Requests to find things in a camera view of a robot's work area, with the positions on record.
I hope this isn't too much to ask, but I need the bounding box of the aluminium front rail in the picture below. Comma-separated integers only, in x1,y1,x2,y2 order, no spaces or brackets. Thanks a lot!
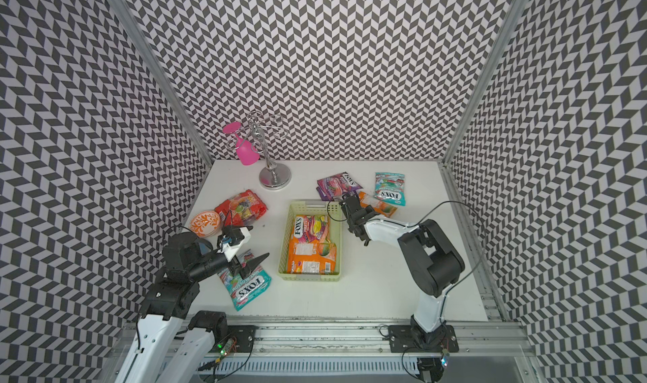
108,316,537,359

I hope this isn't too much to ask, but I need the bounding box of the orange patterned bowl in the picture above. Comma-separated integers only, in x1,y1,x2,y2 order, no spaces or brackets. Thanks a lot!
190,211,222,238

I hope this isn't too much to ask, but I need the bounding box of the teal candy bag front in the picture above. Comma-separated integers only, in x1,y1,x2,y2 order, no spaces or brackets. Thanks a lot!
218,265,272,312

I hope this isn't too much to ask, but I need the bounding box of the red candy bag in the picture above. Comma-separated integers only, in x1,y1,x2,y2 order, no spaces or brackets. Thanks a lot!
214,189,268,226

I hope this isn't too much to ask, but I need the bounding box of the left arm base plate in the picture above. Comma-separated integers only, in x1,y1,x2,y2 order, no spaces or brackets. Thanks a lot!
209,325,258,356

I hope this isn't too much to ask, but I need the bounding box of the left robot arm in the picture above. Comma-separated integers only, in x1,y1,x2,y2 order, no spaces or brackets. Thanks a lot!
109,226,266,382

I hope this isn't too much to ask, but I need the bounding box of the teal candy bag back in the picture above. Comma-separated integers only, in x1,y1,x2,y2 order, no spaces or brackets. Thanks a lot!
374,172,406,206

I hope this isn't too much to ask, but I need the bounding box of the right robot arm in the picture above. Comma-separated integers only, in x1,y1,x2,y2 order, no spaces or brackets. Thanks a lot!
340,194,466,351

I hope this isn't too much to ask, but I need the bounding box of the pink orange candy bag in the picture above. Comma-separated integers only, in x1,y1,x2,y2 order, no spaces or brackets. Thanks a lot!
292,215,330,243

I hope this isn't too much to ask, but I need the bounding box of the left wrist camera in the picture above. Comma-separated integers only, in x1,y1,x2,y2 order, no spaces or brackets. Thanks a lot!
217,226,254,262

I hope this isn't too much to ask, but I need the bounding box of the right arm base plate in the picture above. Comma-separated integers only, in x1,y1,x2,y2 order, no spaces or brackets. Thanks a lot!
387,324,459,354

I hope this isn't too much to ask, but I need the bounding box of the chrome glass holder stand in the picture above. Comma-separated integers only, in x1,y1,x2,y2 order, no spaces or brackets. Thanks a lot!
247,110,291,191

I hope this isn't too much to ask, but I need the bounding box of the light green plastic basket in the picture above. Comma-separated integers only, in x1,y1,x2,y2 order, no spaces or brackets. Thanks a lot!
278,200,343,282

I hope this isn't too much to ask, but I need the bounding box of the teal candy bag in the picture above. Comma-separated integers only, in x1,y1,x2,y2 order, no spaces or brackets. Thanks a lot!
218,265,272,312
374,172,406,206

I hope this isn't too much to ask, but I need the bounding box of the pink plastic wine glass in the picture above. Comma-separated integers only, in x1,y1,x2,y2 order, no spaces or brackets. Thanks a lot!
222,121,260,166

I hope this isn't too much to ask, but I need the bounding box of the purple candy bag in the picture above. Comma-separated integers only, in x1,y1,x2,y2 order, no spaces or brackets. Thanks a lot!
316,172,362,201

